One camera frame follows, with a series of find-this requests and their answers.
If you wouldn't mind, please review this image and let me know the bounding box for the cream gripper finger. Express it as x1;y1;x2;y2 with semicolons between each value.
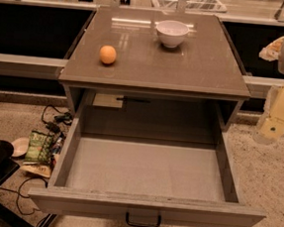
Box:
253;115;284;146

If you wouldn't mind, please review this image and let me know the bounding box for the orange fruit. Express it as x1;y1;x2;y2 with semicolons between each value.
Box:
99;46;117;64

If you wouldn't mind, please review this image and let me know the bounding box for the grey cabinet with glossy top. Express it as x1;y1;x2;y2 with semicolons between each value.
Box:
54;1;258;133

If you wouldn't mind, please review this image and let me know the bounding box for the open grey top drawer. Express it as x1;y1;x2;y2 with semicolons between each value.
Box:
26;83;277;227

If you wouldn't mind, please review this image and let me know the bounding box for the white ceramic bowl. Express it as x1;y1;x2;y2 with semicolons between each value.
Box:
156;20;189;48

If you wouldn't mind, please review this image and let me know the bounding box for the black power adapter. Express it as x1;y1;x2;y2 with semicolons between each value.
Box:
41;104;73;134

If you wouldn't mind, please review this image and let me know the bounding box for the green chip bag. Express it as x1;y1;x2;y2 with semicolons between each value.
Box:
25;131;53;164

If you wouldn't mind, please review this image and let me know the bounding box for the brown snack packet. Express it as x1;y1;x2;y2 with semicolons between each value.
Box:
21;165;51;177

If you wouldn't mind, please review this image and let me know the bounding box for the white paper plate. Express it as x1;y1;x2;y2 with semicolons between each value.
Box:
11;137;30;158

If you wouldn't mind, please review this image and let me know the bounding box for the white wire basket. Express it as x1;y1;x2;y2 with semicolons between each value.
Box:
151;0;228;13

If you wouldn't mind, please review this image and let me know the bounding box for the black drawer handle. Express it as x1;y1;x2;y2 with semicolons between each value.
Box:
125;212;161;227

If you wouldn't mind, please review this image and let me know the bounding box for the black cable on floor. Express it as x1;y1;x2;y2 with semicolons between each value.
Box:
0;172;48;218

